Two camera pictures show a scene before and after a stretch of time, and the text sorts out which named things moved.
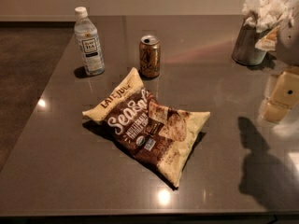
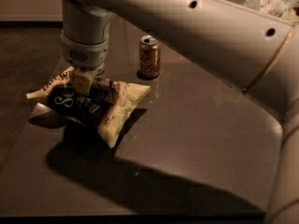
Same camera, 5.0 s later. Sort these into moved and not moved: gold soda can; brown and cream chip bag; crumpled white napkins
Moved: brown and cream chip bag
Not moved: crumpled white napkins; gold soda can
